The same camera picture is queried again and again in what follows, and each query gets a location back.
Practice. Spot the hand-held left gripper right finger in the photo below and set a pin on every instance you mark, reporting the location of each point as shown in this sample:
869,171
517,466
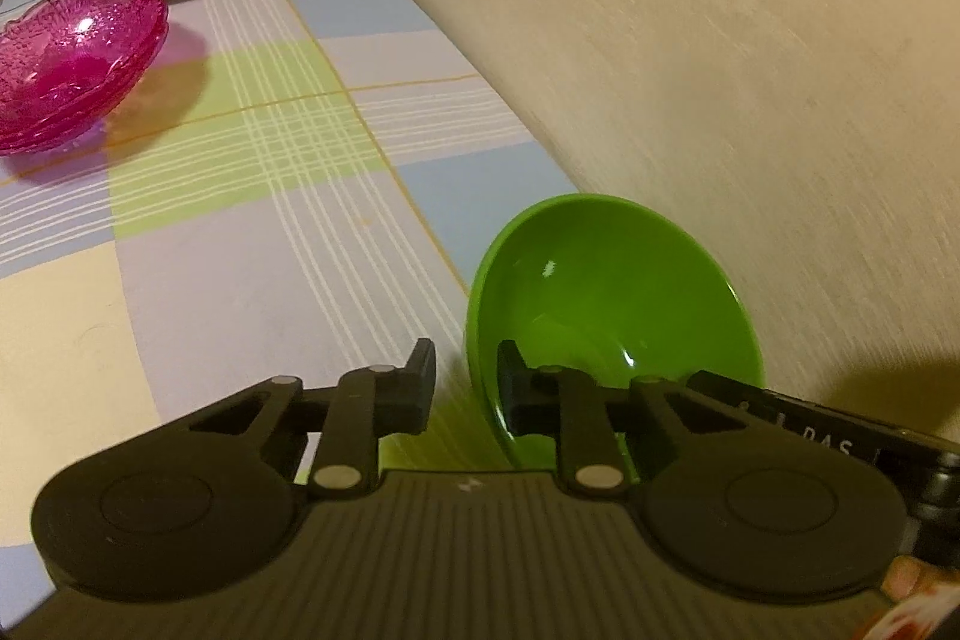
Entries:
513,385

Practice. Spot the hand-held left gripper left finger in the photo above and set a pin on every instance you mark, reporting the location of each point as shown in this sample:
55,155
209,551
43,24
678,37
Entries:
417,385

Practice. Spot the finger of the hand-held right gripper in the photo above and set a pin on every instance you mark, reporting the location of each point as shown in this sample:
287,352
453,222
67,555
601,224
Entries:
727,394

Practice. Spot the green plastic bowl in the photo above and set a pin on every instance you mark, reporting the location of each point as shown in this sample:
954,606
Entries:
600,295

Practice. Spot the pink glass bowl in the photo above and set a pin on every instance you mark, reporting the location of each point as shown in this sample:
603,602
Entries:
45,134
75,36

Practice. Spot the person's right hand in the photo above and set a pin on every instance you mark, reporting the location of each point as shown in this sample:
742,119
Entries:
911,578

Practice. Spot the pastel checked tablecloth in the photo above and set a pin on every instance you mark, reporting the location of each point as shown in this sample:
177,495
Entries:
225,235

